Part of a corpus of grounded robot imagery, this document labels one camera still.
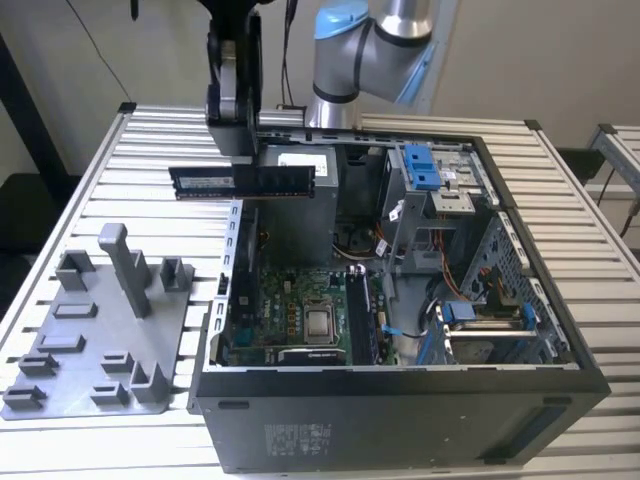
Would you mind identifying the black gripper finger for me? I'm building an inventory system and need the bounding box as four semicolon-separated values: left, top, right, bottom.
204;82;263;197

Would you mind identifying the black RAM stick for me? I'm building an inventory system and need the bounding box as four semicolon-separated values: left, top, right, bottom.
168;164;317;201

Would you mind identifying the grey power supply unit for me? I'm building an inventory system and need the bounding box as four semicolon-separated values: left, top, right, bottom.
248;144;341;266

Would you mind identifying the green motherboard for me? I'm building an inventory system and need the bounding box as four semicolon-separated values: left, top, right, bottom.
227;264;401;366

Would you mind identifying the blue drive bay latch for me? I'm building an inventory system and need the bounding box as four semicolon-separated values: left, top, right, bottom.
402;143;441;191

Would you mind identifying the silver CPU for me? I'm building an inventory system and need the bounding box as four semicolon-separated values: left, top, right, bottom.
305;309;335;344

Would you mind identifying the metal drive bay cage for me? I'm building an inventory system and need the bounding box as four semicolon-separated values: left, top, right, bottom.
382;142;501;276

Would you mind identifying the grey parts rack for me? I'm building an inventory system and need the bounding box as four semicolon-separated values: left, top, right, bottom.
0;223;197;420

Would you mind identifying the black graphics card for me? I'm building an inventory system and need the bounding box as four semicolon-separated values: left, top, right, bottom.
277;347;349;367

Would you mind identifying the hard disk in blue carrier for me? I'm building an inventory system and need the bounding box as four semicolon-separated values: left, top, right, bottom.
417;301;544;366

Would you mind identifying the black open PC case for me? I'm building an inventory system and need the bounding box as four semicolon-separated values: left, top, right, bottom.
187;122;612;475

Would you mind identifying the metal slat side table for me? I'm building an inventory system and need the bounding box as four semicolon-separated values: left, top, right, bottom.
589;122;640;194

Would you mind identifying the thin black hanging cable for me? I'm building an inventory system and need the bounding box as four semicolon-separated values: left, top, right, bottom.
280;0;297;106

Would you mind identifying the black furniture frame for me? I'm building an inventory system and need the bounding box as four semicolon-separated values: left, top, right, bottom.
0;30;84;321

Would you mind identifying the wire with blue plug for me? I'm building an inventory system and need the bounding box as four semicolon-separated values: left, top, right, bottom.
380;323;429;342

